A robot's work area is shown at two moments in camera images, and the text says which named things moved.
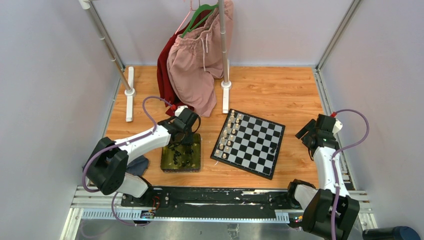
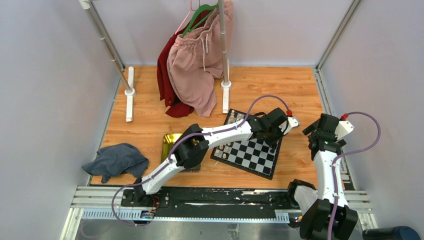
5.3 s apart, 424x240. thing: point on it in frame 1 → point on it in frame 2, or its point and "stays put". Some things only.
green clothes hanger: x=202 y=7 stays put
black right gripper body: x=306 y=138 stays put
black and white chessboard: x=250 y=143 stays put
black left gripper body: x=187 y=137 → x=273 y=135
